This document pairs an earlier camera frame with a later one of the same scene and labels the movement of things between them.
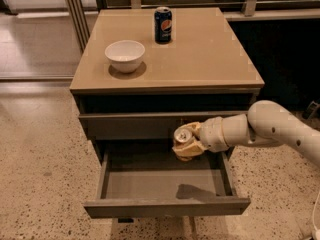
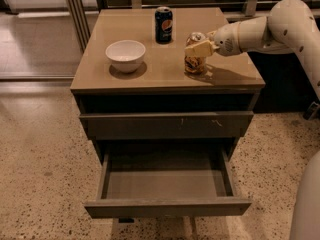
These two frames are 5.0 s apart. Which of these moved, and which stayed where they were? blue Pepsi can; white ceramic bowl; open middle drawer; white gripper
Moved: white gripper
Stayed: open middle drawer; white ceramic bowl; blue Pepsi can
